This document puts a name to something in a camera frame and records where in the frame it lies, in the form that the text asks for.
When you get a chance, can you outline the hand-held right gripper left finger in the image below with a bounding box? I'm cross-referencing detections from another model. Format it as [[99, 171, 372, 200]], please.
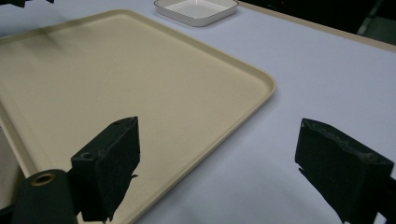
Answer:
[[70, 116, 141, 224]]

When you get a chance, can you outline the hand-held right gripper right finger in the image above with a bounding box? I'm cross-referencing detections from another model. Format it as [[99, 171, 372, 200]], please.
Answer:
[[294, 118, 395, 224]]

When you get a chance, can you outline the large beige plastic tray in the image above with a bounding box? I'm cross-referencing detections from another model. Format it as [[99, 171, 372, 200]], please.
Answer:
[[0, 8, 277, 224]]

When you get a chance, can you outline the grey metal stand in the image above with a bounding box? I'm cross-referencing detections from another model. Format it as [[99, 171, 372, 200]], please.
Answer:
[[356, 0, 396, 46]]

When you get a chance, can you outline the white square dish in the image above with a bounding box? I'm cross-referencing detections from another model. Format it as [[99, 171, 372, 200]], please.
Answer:
[[153, 0, 240, 28]]

